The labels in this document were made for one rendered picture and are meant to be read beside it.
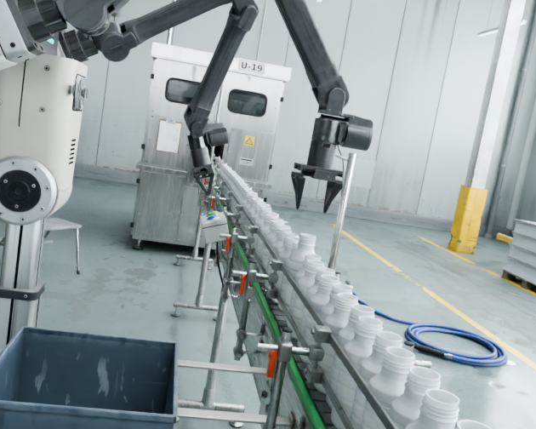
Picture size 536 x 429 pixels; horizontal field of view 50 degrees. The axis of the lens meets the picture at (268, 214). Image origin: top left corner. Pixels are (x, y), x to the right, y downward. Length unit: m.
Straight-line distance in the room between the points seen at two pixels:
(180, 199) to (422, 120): 7.44
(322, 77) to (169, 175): 4.85
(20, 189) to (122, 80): 10.20
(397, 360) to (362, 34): 11.53
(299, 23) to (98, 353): 0.80
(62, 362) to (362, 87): 11.10
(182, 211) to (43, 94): 4.76
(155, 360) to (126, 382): 0.08
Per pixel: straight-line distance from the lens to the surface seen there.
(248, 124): 6.04
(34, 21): 1.25
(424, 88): 12.53
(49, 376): 1.30
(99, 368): 1.28
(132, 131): 11.55
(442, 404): 0.65
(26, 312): 1.55
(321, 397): 1.00
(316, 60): 1.26
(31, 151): 1.42
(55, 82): 1.39
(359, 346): 0.86
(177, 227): 6.11
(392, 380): 0.76
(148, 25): 1.70
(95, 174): 11.65
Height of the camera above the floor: 1.41
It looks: 8 degrees down
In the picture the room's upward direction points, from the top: 10 degrees clockwise
